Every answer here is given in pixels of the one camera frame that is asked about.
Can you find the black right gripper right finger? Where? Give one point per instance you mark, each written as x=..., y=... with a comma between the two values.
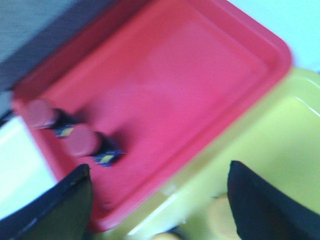
x=262, y=212

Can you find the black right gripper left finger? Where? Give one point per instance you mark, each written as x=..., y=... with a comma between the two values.
x=61, y=213

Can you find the yellow mushroom push button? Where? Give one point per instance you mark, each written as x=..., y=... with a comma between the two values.
x=216, y=223

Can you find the red mushroom push button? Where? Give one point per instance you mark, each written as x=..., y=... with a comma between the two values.
x=85, y=142
x=40, y=114

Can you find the yellow plastic tray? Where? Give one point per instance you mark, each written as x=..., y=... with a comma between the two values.
x=278, y=138

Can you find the red plastic tray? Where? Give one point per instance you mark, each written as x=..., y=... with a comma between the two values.
x=162, y=77

